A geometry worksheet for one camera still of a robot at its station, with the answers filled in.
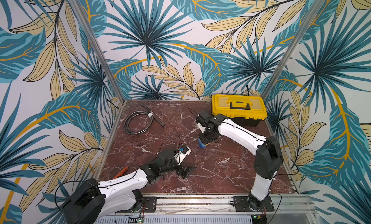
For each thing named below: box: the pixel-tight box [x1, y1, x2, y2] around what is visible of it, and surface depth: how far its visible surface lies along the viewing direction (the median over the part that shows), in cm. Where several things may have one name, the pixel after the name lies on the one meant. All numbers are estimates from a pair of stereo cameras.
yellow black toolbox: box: [211, 94, 268, 127], surface depth 96 cm
